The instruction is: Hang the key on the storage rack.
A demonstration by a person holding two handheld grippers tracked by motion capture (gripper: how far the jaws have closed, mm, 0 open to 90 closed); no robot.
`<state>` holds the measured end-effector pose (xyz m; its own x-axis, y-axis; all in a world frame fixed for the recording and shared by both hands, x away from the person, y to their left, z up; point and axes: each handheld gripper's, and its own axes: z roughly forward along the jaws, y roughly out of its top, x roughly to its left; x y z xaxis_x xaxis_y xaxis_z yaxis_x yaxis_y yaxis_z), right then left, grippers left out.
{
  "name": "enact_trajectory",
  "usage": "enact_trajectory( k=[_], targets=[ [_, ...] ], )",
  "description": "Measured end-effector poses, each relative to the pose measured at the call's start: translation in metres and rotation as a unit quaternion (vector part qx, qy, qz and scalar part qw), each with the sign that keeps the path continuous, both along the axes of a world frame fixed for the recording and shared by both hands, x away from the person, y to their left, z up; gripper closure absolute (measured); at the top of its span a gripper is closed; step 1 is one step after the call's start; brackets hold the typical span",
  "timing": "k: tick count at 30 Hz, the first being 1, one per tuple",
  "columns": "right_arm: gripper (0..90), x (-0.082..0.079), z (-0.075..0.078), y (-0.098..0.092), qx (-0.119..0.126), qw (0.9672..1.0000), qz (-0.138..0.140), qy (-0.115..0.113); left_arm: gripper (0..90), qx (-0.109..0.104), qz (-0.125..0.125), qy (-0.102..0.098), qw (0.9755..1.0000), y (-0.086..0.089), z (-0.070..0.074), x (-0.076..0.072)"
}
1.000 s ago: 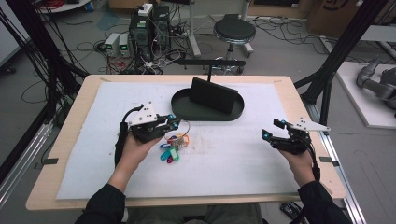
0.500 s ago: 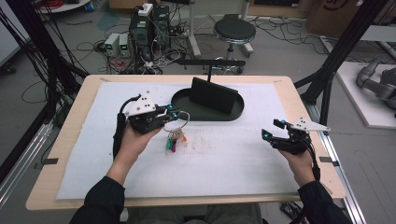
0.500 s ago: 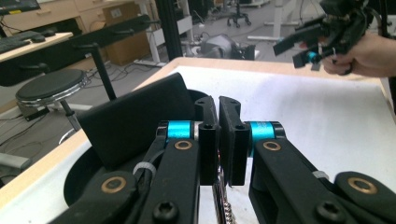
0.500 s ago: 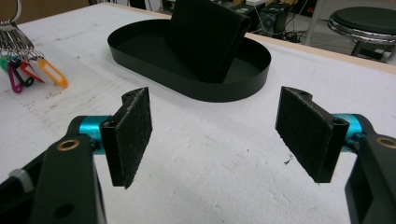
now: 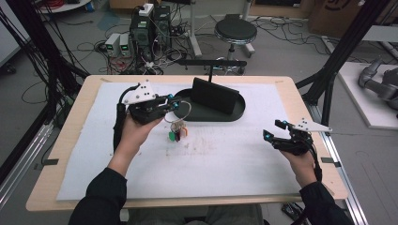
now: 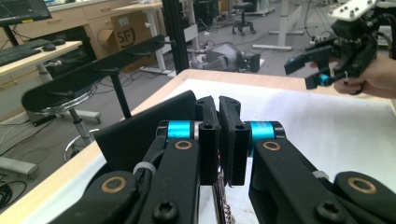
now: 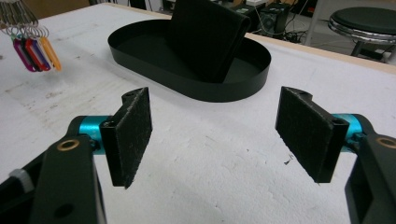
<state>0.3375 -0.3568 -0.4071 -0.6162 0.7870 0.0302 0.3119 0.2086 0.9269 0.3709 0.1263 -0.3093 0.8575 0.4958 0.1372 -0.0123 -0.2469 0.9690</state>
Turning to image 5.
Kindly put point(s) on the person's legs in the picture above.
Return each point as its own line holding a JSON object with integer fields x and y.
{"x": 231, "y": 215}

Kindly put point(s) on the black computer tower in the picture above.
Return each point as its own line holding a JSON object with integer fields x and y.
{"x": 141, "y": 36}
{"x": 162, "y": 25}

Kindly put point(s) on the person's left hand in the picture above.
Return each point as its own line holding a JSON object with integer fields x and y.
{"x": 134, "y": 137}

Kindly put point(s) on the white round table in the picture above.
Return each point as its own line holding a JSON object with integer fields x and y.
{"x": 67, "y": 6}

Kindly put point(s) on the white floor platform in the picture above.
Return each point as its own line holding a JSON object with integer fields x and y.
{"x": 359, "y": 103}

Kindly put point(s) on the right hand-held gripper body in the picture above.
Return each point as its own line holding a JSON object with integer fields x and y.
{"x": 297, "y": 142}

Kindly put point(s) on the black round stool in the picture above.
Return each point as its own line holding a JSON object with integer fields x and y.
{"x": 235, "y": 30}

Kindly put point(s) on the white bench power supply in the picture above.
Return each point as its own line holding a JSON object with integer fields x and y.
{"x": 125, "y": 44}
{"x": 112, "y": 43}

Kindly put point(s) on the black smartphone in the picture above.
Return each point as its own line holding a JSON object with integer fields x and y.
{"x": 214, "y": 95}

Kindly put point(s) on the black device on floor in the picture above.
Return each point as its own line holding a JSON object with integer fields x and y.
{"x": 292, "y": 211}

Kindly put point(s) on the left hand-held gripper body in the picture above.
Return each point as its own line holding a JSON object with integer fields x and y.
{"x": 142, "y": 108}

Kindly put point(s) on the white wall panel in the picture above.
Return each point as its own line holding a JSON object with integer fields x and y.
{"x": 9, "y": 34}

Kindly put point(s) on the keyring with coloured tags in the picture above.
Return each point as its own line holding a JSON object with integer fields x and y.
{"x": 178, "y": 131}

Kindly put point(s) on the white metal desk leg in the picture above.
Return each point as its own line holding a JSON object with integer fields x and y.
{"x": 194, "y": 34}

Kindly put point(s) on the white table mat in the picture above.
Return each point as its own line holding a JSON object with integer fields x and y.
{"x": 203, "y": 168}

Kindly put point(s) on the person's right hand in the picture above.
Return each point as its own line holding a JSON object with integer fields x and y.
{"x": 302, "y": 168}

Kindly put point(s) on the aluminium rail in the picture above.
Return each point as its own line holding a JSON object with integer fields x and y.
{"x": 353, "y": 200}
{"x": 22, "y": 159}

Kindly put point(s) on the white power adapter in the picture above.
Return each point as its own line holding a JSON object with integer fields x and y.
{"x": 146, "y": 9}

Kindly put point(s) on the cardboard box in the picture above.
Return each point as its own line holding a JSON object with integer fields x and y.
{"x": 325, "y": 18}

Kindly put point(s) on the black tape strip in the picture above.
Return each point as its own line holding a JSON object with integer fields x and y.
{"x": 48, "y": 162}
{"x": 331, "y": 162}

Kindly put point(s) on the black oval tray with hanger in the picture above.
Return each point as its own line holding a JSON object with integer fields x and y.
{"x": 203, "y": 117}

